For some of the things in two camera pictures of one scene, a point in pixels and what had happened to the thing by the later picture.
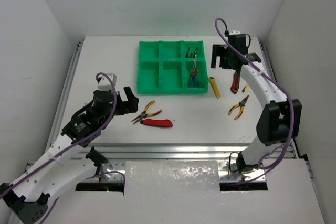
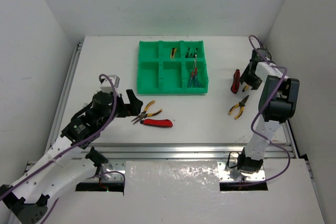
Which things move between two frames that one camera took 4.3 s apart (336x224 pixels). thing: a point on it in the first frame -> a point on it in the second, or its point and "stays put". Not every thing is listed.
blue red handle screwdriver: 191,84 stays put
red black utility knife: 165,123 stays put
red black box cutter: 234,87 stays put
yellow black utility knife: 215,87 -> 172,52
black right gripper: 218,51 -> 245,78
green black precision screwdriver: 187,55 stays put
